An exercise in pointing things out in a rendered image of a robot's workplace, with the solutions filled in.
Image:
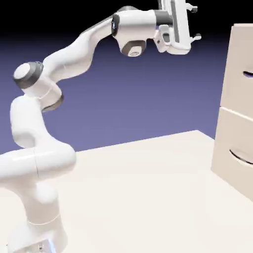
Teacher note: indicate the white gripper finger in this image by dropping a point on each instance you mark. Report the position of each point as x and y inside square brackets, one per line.
[193, 8]
[197, 36]

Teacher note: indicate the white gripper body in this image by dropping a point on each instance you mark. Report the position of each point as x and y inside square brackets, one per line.
[182, 29]

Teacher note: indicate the cream painted cabinet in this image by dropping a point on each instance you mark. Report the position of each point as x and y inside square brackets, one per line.
[233, 126]

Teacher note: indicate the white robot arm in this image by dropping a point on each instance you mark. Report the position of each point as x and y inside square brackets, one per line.
[134, 21]

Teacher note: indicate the cream drawer front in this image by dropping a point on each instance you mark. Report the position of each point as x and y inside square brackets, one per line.
[235, 89]
[231, 134]

